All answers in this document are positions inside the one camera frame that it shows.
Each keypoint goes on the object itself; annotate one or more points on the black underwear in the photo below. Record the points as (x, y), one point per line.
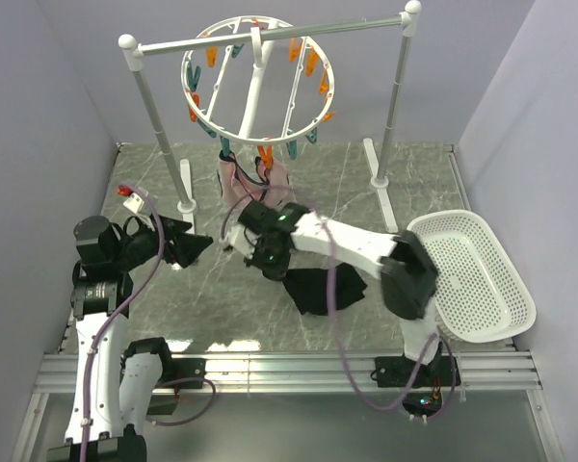
(308, 288)

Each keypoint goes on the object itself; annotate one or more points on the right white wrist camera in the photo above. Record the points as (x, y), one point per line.
(239, 238)

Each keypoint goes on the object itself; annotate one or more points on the pink underwear on hanger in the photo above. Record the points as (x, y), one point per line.
(270, 186)

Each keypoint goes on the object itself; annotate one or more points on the white perforated plastic basket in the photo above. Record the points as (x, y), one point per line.
(480, 295)

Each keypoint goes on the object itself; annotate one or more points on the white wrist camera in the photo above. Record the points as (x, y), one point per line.
(239, 238)
(135, 204)

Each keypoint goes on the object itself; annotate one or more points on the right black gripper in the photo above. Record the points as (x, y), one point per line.
(275, 270)

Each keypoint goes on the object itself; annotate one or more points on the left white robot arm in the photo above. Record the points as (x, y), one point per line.
(115, 383)

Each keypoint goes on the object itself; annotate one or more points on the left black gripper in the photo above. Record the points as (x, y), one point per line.
(186, 245)

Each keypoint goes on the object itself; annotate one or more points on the white round clip hanger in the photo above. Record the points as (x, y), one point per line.
(304, 52)

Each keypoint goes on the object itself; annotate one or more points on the aluminium mounting rail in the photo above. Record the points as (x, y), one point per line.
(308, 372)

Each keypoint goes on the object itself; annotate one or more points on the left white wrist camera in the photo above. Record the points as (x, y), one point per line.
(135, 204)

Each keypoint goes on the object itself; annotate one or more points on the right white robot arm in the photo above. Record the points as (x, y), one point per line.
(318, 259)

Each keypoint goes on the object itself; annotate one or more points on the teal clothespin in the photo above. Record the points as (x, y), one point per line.
(226, 153)

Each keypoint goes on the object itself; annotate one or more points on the white drying rack frame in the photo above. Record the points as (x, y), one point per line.
(208, 47)

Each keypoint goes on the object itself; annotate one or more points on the orange clothespin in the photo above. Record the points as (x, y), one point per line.
(266, 155)

